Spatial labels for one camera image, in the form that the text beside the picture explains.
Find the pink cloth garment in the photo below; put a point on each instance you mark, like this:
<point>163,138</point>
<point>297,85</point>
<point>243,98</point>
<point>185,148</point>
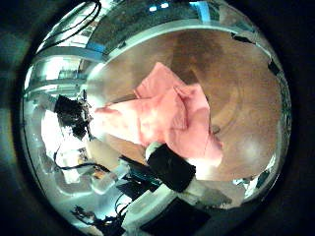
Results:
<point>164,121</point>

